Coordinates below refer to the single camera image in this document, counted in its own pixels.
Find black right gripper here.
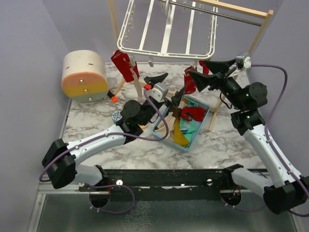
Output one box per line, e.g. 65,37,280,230
189,58,245,110

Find white plastic clip hanger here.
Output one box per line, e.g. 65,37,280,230
117,0,218,66

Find red beige reindeer sock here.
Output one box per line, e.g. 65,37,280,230
129,60,142,101

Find red santa sock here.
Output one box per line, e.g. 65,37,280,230
111,50,140,83

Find red snowflake sock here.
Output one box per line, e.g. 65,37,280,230
199,60,210,75

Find red nordic pattern sock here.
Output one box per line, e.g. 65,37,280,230
183,67,196,95

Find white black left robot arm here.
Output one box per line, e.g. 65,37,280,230
39,73,185,191

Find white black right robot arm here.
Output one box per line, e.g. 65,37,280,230
189,58,309,215

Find blue perforated plastic basket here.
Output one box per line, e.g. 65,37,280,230
152,95,211,152

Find cream ribbed sock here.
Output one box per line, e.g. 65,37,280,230
155,101,187,139

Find red sock in basket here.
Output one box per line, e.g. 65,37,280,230
181,106,206,122

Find orange black highlighter pen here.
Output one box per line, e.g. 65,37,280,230
107,91,118,102

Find yellow sock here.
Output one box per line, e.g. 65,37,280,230
174,118,190,147

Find metal hanging rod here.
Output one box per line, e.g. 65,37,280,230
161,0,262,27

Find pastel round drawer box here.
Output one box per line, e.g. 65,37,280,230
61,50,109,103

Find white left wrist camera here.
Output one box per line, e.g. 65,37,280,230
146,83,169,102

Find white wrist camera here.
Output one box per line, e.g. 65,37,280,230
146,83,169,102
236,52,252,70

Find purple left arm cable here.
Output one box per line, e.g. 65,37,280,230
39,89,169,182

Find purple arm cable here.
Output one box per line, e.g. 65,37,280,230
39,89,169,182
250,64,309,217

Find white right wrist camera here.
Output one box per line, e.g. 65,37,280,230
236,52,252,70

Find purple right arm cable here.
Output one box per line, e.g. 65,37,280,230
250,64,309,217

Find wooden hanger rack frame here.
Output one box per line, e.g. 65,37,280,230
107,0,274,132

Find black mounting rail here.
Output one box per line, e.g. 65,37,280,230
79,169,237,201

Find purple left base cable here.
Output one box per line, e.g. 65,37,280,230
88,185,135,214

